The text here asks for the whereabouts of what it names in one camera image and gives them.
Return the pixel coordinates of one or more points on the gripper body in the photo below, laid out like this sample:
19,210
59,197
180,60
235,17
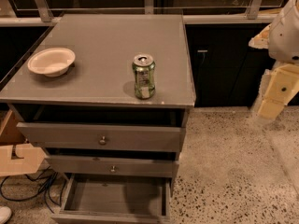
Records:
286,34

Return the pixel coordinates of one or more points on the grey bottom drawer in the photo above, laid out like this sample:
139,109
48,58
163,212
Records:
115,199

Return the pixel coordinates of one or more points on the grey drawer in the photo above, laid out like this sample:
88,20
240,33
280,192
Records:
109,128
113,162
115,199

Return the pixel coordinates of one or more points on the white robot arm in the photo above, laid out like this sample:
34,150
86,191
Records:
283,47

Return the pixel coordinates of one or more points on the grey drawer cabinet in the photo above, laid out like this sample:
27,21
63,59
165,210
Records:
102,74

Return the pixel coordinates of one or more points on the grey top drawer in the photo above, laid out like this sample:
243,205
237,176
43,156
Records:
109,128

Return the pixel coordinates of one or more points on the grey middle drawer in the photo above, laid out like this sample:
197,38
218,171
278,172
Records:
113,162

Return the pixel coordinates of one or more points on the green soda can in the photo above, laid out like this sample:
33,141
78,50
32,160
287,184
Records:
143,67

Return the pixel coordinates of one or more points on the white paper bowl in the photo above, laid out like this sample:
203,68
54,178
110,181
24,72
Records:
52,62

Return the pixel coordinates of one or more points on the brown cardboard piece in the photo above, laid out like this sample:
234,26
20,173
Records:
23,159

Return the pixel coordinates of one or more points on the wooden panel at left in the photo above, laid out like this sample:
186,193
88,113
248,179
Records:
9,134

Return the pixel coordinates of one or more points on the white shoe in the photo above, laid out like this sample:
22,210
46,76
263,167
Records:
5,214

